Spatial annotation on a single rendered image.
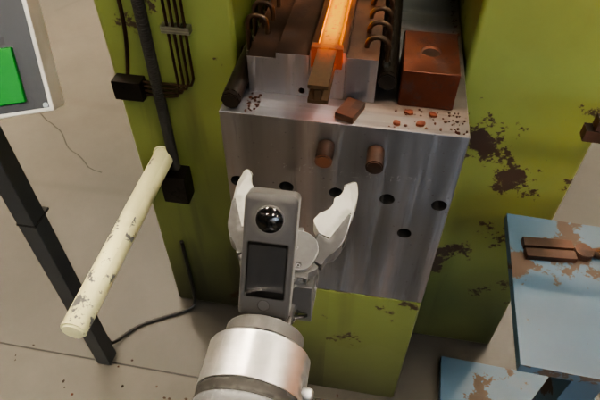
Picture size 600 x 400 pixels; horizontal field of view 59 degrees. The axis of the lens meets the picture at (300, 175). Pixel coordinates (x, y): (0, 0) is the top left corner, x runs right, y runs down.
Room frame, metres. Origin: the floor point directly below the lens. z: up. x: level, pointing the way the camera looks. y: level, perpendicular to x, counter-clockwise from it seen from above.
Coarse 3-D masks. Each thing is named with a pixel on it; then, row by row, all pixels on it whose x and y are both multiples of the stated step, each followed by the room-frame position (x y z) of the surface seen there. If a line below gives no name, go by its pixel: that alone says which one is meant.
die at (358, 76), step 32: (288, 0) 0.88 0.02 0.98; (320, 0) 0.86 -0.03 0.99; (352, 0) 0.84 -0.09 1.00; (384, 0) 0.86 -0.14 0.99; (288, 32) 0.76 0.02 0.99; (320, 32) 0.74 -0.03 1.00; (352, 32) 0.75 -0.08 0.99; (256, 64) 0.70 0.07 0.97; (288, 64) 0.69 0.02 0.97; (352, 64) 0.68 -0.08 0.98; (352, 96) 0.68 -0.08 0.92
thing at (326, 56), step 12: (336, 0) 0.83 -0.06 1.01; (348, 0) 0.84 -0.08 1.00; (336, 12) 0.78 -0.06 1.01; (336, 24) 0.75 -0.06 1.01; (324, 36) 0.71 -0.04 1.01; (336, 36) 0.71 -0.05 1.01; (312, 48) 0.67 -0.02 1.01; (324, 48) 0.67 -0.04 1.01; (336, 48) 0.67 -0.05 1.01; (312, 60) 0.67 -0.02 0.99; (324, 60) 0.64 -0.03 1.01; (336, 60) 0.67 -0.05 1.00; (312, 72) 0.61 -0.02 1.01; (324, 72) 0.61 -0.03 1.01; (312, 84) 0.58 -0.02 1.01; (324, 84) 0.58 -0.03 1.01; (312, 96) 0.59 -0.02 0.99; (324, 96) 0.59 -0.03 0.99
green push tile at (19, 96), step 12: (0, 48) 0.62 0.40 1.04; (12, 48) 0.63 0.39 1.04; (0, 60) 0.61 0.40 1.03; (12, 60) 0.62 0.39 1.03; (0, 72) 0.60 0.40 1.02; (12, 72) 0.61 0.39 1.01; (0, 84) 0.60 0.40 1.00; (12, 84) 0.60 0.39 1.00; (0, 96) 0.59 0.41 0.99; (12, 96) 0.59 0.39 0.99; (24, 96) 0.59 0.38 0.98
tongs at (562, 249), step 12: (528, 240) 0.58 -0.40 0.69; (540, 240) 0.58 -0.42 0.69; (552, 240) 0.58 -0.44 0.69; (564, 240) 0.58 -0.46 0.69; (528, 252) 0.55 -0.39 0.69; (540, 252) 0.55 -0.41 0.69; (552, 252) 0.55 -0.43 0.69; (564, 252) 0.55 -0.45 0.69; (576, 252) 0.55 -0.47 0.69; (588, 252) 0.55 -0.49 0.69
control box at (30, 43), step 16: (0, 0) 0.66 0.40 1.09; (16, 0) 0.66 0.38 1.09; (32, 0) 0.70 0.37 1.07; (0, 16) 0.65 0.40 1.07; (16, 16) 0.65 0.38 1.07; (32, 16) 0.67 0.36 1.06; (0, 32) 0.64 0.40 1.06; (16, 32) 0.64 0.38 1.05; (32, 32) 0.65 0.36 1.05; (16, 48) 0.63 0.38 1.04; (32, 48) 0.63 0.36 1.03; (48, 48) 0.69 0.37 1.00; (32, 64) 0.62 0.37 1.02; (48, 64) 0.65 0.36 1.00; (32, 80) 0.61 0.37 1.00; (48, 80) 0.62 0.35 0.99; (32, 96) 0.60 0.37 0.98; (48, 96) 0.60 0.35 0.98; (0, 112) 0.58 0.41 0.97; (16, 112) 0.58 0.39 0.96; (32, 112) 0.59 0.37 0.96
